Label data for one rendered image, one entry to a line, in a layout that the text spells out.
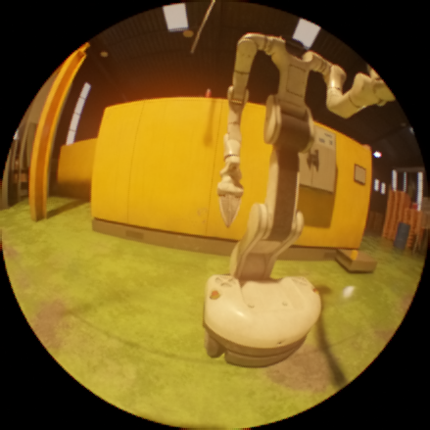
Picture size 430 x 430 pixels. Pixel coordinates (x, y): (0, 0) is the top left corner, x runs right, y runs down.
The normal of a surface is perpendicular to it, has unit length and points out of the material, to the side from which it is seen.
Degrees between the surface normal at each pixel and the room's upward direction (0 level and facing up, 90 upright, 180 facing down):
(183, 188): 90
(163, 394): 0
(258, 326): 45
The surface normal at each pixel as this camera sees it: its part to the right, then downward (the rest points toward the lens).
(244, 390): 0.12, -0.98
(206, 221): -0.03, 0.17
